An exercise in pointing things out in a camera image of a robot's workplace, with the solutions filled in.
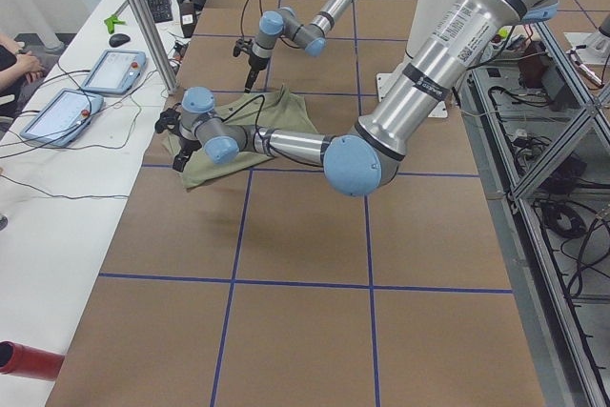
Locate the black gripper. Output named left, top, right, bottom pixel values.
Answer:
left=244, top=54, right=268, bottom=92
left=173, top=134, right=202, bottom=173

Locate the green long-sleeve shirt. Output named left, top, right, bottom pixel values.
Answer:
left=164, top=84, right=319, bottom=192

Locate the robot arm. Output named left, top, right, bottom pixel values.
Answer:
left=234, top=0, right=355, bottom=92
left=173, top=0, right=559, bottom=196

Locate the person hand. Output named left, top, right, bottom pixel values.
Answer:
left=14, top=52, right=46, bottom=83

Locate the teach pendant far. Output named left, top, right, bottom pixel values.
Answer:
left=81, top=49, right=147, bottom=95

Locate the teach pendant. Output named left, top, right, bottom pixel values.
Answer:
left=20, top=89, right=104, bottom=147
left=81, top=49, right=147, bottom=95

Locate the black keyboard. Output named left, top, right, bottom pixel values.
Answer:
left=146, top=0, right=173, bottom=23

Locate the teach pendant near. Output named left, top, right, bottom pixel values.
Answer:
left=20, top=89, right=104, bottom=147

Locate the black computer mouse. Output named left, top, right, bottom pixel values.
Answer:
left=109, top=33, right=132, bottom=48

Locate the green plastic tool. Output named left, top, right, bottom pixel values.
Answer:
left=104, top=15, right=126, bottom=34

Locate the red cylinder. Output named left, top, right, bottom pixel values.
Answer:
left=1, top=341, right=65, bottom=381

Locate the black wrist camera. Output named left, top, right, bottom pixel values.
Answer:
left=233, top=38, right=254, bottom=57
left=154, top=108, right=180, bottom=135

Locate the black camera cable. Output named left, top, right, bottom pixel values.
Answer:
left=239, top=0, right=264, bottom=41
left=223, top=93, right=268, bottom=130

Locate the aluminium frame post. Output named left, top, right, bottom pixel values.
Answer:
left=127, top=0, right=178, bottom=95

